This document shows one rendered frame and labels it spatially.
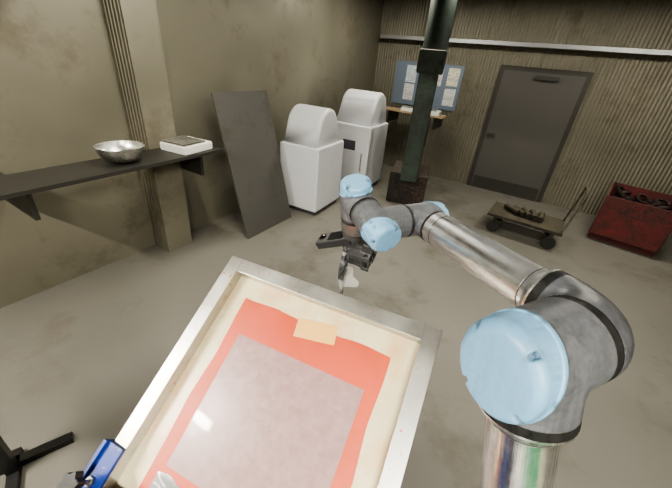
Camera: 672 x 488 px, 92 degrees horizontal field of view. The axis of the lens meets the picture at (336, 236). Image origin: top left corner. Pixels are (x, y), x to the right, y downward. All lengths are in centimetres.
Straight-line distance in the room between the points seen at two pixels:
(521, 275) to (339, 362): 44
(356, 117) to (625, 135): 422
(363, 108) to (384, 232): 503
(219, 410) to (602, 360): 72
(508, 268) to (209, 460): 71
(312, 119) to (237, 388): 396
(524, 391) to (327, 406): 48
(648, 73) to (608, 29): 86
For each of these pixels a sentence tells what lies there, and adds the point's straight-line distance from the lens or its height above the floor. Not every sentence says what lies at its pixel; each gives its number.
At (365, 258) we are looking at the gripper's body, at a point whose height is 161.
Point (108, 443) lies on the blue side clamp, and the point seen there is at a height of 131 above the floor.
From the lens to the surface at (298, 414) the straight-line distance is 81.
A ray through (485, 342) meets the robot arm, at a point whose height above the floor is 179.
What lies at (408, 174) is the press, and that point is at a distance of 531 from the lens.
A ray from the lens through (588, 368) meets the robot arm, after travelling 47.
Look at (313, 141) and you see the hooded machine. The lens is 449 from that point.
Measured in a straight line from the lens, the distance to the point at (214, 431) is 88.
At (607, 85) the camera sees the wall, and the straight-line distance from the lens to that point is 691.
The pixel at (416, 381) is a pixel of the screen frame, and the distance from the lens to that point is 76.
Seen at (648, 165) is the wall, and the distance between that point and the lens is 714.
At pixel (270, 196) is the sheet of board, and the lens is 440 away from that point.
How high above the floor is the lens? 207
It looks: 29 degrees down
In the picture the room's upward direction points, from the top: 5 degrees clockwise
